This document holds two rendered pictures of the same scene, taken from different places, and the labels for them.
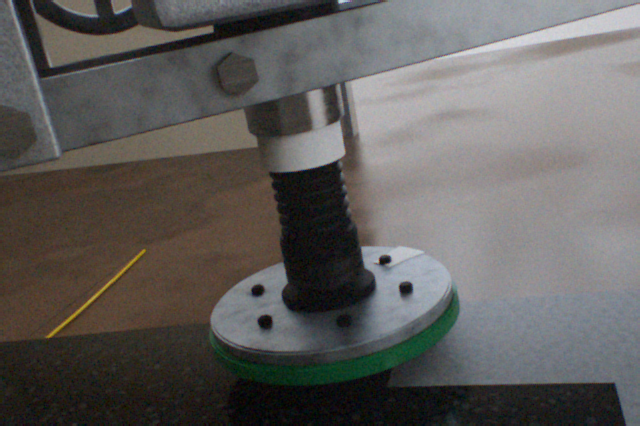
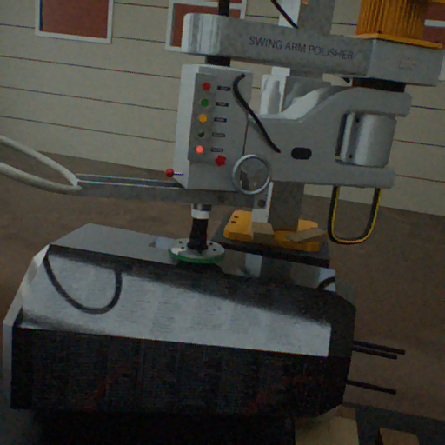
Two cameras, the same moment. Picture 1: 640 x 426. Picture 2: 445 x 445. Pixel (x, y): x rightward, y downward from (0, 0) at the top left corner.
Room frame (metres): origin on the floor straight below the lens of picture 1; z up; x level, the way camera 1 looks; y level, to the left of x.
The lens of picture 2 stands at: (2.44, -0.13, 1.49)
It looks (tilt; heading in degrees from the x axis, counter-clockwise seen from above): 15 degrees down; 173
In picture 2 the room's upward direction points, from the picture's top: 7 degrees clockwise
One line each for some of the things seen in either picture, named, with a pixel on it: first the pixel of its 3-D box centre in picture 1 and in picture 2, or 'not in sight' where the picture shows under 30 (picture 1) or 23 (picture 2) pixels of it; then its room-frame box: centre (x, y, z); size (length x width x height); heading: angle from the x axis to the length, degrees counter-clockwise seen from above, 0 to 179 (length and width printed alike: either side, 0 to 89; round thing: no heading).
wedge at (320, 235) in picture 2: not in sight; (305, 235); (0.03, 0.59, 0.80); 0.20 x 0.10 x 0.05; 114
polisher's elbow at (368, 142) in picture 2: not in sight; (367, 138); (0.45, 0.65, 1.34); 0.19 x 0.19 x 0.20
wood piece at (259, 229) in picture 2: not in sight; (262, 232); (0.06, 0.36, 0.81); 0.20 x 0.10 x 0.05; 175
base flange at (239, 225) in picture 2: not in sight; (273, 229); (-0.17, 0.46, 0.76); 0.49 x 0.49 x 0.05; 77
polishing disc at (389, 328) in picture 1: (331, 301); (196, 249); (0.60, 0.01, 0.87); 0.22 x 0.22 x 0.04
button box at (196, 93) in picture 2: not in sight; (201, 117); (0.73, -0.04, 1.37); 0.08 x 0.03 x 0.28; 103
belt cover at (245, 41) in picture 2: not in sight; (309, 57); (0.52, 0.35, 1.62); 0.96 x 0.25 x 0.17; 103
